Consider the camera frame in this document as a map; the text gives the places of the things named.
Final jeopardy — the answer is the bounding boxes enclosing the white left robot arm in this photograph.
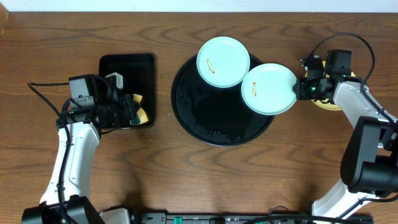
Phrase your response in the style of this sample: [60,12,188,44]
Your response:
[22,95,141,223]

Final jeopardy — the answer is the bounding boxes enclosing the black round tray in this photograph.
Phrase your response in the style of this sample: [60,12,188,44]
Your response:
[171,55,274,146]

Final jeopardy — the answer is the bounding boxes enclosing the mint green plate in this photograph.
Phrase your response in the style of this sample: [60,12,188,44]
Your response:
[241,63,297,116]
[196,37,250,88]

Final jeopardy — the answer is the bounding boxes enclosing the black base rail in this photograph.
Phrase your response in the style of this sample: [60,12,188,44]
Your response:
[129,212,374,224]

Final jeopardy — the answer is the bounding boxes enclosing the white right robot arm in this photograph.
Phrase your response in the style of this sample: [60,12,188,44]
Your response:
[292,75,397,222]

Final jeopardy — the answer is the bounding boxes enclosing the green and yellow sponge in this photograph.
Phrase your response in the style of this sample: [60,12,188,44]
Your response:
[130,94,149,126]

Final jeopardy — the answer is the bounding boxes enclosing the black rectangular tray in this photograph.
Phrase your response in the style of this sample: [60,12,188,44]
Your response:
[99,53,155,129]

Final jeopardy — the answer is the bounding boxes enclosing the yellow plate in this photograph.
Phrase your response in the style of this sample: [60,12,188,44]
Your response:
[304,60,357,111]

